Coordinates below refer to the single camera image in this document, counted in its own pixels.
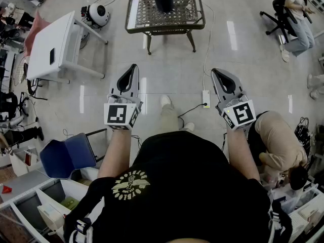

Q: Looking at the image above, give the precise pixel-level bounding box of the black power cable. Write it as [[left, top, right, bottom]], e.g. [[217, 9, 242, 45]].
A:
[[177, 102, 209, 130]]

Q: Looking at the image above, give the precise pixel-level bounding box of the white open box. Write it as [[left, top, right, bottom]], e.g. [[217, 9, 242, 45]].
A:
[[9, 145, 42, 177]]

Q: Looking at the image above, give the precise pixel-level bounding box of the grey metal shelf unit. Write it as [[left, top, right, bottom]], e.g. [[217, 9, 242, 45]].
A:
[[0, 170, 90, 243]]

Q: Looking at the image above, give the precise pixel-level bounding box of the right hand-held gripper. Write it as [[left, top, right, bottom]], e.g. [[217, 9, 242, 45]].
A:
[[211, 68, 257, 131]]

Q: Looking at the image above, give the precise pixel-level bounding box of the brown metal lattice table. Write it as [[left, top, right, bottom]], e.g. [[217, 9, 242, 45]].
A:
[[125, 0, 206, 56]]

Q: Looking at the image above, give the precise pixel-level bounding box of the white wire fan guard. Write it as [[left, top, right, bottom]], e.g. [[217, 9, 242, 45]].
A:
[[13, 57, 28, 86]]

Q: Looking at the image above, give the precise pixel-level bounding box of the person's black printed t-shirt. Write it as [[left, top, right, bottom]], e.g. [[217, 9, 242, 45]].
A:
[[63, 130, 293, 243]]

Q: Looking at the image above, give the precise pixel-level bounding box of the white round helmet device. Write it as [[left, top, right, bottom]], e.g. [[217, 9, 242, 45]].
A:
[[80, 3, 111, 30]]

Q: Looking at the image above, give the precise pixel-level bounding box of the pink cloth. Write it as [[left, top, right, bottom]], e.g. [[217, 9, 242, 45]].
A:
[[23, 10, 52, 57]]

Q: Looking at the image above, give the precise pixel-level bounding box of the person's left forearm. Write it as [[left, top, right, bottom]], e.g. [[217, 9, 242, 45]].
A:
[[97, 129, 132, 179]]

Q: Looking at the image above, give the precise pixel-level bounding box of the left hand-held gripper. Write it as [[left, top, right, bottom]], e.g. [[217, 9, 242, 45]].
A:
[[103, 64, 144, 131]]

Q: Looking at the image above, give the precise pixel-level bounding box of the black bag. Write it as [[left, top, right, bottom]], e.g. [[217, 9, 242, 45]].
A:
[[294, 116, 312, 157]]

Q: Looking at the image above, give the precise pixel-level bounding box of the person's right forearm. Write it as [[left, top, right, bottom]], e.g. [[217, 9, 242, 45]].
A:
[[226, 128, 261, 182]]

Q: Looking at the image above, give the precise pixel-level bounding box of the blue chair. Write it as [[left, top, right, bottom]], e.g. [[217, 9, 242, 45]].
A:
[[39, 128, 108, 180]]

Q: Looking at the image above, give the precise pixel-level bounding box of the white power strip green switch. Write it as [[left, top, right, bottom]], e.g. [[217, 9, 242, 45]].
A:
[[201, 90, 211, 109]]

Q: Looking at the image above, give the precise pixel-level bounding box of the white side table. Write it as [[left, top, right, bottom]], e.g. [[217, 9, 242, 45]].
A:
[[26, 10, 109, 85]]

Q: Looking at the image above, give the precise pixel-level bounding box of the black office chair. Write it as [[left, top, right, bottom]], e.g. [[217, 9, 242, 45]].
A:
[[259, 0, 313, 44]]

